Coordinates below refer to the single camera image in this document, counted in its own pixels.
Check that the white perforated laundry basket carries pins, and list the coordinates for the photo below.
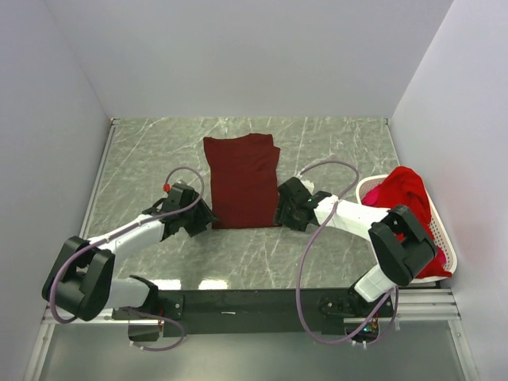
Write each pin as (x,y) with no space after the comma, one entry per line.
(440,235)

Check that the pink garment in basket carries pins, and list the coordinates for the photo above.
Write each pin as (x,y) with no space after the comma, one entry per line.
(372,198)

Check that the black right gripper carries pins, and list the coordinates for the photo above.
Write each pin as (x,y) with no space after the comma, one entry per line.
(281,217)

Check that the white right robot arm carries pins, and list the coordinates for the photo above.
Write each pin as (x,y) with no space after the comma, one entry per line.
(401,244)

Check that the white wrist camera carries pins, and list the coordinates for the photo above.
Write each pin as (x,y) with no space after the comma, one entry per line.
(306,183)
(167,187)

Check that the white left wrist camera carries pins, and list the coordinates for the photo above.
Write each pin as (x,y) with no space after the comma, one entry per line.
(167,187)

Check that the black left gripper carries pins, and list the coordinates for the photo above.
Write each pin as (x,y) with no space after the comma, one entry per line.
(204,217)

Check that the dark red t shirt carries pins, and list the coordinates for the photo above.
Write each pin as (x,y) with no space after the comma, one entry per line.
(243,180)

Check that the bright red t shirt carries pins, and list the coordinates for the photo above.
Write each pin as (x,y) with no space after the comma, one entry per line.
(404,186)

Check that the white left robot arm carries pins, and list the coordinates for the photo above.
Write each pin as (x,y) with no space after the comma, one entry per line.
(81,283)

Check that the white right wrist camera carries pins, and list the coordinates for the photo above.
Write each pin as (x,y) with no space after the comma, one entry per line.
(306,183)

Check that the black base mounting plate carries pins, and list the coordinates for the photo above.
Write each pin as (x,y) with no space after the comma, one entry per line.
(261,311)

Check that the aluminium frame rail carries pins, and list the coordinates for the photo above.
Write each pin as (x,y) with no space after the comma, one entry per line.
(427,343)

